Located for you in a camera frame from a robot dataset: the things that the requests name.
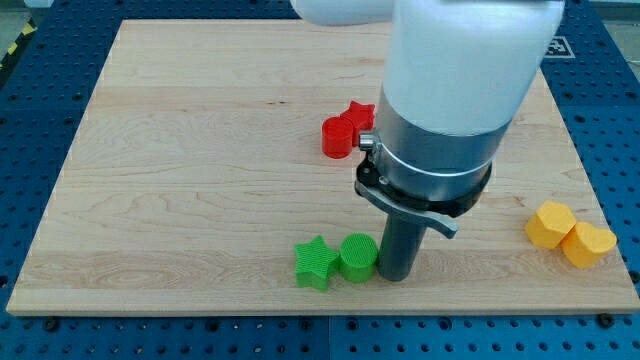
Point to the light wooden board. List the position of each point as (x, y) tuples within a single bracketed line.
[(197, 167)]

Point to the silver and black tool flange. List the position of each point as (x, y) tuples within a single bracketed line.
[(423, 177)]

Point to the green star block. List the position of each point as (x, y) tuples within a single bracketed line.
[(315, 264)]

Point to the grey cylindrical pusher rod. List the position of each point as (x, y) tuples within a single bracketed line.
[(400, 244)]

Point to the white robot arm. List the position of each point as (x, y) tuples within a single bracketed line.
[(455, 74)]

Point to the yellow heart block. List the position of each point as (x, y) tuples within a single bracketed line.
[(584, 245)]

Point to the red star block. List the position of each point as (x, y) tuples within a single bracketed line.
[(361, 117)]

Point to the green cylinder block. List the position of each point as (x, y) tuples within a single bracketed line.
[(358, 255)]

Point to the white fiducial marker tag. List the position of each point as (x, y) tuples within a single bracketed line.
[(559, 48)]

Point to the red cylinder block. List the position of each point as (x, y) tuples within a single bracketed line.
[(336, 137)]

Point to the yellow hexagon block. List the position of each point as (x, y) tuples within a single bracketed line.
[(549, 224)]

